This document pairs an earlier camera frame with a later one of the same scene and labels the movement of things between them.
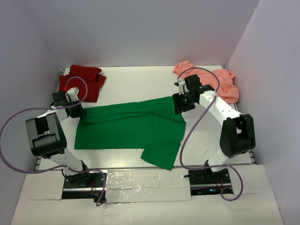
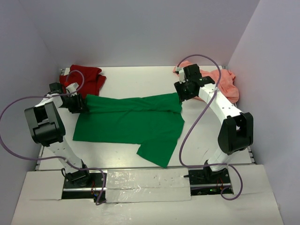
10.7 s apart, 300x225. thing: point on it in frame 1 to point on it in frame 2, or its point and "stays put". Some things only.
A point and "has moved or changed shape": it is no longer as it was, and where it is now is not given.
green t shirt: [154, 125] has moved or changed shape
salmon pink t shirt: [228, 92] stays put
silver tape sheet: [124, 185] stays put
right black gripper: [177, 99] to [179, 87]
